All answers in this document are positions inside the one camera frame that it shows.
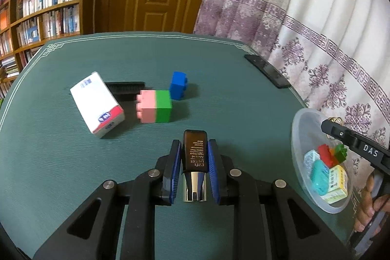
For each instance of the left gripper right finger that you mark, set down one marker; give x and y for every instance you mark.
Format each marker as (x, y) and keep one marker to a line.
(271, 221)

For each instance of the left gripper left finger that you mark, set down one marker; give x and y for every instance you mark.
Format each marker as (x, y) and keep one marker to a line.
(117, 220)

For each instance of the green orange toy brick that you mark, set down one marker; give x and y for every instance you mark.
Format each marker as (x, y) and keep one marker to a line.
(340, 153)

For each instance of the yellow medicine box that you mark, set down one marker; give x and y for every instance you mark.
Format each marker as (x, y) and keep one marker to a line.
(338, 185)

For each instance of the red toy brick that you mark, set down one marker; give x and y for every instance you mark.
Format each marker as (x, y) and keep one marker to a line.
(326, 156)

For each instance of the teal plastic case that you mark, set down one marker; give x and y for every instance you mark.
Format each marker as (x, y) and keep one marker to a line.
(320, 177)

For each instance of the white green medicine box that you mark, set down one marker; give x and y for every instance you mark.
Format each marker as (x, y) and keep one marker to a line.
(309, 160)

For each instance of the brown gold cosmetic tube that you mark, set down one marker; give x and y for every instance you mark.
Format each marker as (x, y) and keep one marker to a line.
(195, 165)

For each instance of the white red blue box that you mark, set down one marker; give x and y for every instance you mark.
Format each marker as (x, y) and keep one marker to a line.
(97, 106)

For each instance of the pink green toy brick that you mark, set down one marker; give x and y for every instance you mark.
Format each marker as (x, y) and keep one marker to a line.
(154, 106)

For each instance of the black comb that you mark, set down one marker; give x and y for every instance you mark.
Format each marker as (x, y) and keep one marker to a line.
(125, 91)

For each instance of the gold metal keychain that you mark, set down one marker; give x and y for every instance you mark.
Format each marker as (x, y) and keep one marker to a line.
(337, 120)

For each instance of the person's right hand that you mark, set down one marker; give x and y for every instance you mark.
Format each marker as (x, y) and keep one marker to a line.
(368, 206)

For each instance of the clear plastic bowl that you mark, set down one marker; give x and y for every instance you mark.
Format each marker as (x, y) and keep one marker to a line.
(306, 136)

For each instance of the black smartphone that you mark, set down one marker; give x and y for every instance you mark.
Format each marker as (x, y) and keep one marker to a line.
(270, 72)

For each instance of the green table mat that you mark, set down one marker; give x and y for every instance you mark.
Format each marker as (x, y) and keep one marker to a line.
(51, 162)

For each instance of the white purple patterned curtain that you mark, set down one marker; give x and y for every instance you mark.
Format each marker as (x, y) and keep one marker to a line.
(335, 53)

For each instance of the blue toy brick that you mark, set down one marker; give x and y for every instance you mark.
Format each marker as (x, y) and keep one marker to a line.
(178, 85)

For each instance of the wooden bookshelf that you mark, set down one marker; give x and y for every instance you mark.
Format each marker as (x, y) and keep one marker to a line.
(26, 25)

